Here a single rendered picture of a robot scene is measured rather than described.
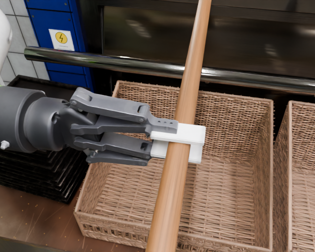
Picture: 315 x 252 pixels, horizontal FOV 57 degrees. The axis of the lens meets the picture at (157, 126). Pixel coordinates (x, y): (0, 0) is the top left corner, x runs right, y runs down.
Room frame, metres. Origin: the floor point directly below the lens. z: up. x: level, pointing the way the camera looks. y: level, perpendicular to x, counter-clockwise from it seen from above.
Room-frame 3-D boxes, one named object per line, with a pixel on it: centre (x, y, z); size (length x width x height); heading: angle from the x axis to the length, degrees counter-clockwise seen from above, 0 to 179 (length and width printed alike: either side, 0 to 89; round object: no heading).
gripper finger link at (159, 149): (0.26, -0.03, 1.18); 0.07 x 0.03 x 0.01; 80
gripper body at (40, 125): (0.29, 0.13, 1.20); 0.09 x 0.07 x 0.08; 80
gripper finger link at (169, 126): (0.27, 0.00, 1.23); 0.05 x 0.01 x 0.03; 80
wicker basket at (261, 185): (0.57, -0.08, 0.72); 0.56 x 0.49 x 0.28; 79
